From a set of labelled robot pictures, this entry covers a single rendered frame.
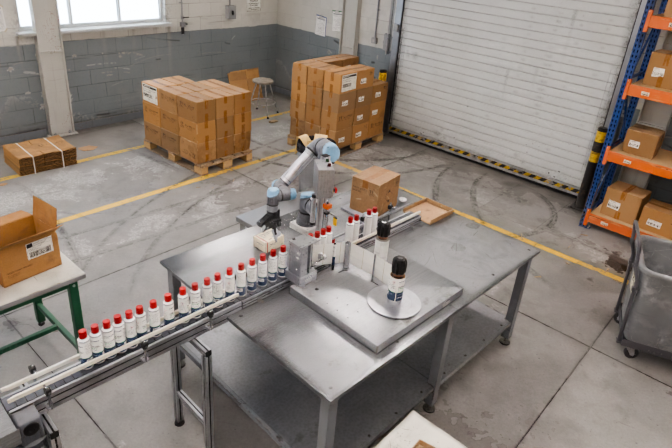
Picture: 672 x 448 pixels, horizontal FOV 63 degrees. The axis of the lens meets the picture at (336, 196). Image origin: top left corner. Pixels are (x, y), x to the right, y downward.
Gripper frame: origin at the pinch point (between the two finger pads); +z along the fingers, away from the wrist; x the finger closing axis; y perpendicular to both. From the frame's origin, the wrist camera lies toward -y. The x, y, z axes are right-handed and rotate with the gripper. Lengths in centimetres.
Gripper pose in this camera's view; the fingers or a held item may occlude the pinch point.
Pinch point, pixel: (268, 238)
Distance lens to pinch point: 367.3
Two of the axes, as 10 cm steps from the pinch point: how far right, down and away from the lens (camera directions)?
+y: 6.6, -2.6, 7.0
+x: -7.4, -3.4, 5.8
